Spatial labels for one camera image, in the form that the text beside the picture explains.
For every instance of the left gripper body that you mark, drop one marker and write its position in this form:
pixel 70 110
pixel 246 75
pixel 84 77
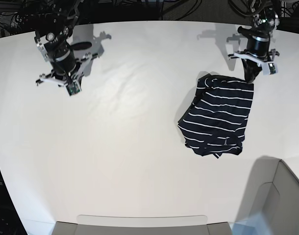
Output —
pixel 258 46

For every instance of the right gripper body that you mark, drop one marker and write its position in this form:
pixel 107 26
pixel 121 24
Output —
pixel 63 60

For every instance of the navy white striped T-shirt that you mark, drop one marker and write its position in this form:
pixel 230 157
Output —
pixel 215 122

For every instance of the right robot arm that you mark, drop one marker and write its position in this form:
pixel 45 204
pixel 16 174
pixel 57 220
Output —
pixel 51 37

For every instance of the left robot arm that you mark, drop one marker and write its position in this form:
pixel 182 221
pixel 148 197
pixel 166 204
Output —
pixel 264 20

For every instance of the grey bin at right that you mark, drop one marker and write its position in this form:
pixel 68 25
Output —
pixel 270 204

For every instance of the grey tray at bottom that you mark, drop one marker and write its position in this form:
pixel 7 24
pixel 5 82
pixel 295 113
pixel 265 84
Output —
pixel 168 225

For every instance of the black equipment rack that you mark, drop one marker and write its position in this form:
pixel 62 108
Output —
pixel 10 223

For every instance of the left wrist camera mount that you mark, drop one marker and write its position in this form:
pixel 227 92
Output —
pixel 267 64

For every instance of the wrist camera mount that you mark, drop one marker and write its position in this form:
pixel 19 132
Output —
pixel 72 82
pixel 267 64

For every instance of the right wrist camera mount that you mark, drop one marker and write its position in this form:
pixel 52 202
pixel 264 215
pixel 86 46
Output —
pixel 72 82

